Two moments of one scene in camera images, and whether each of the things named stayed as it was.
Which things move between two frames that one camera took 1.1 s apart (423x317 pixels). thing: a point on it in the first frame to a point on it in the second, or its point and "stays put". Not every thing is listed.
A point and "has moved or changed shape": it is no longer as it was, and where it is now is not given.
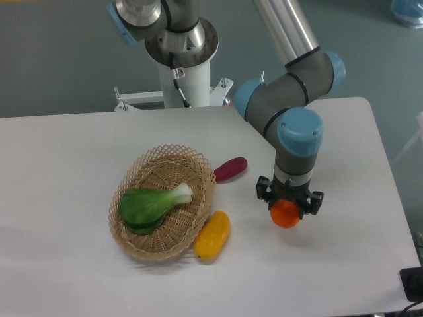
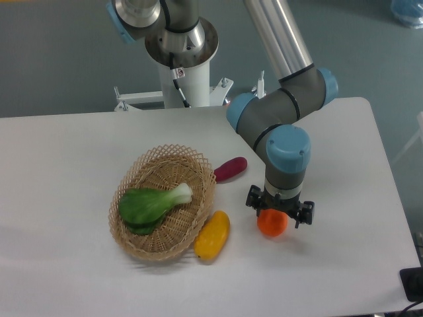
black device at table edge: x=412 y=279 stays put
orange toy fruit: x=285 y=213 has moved or changed shape
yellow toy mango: x=212 y=236 stays put
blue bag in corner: x=408 y=11 stays put
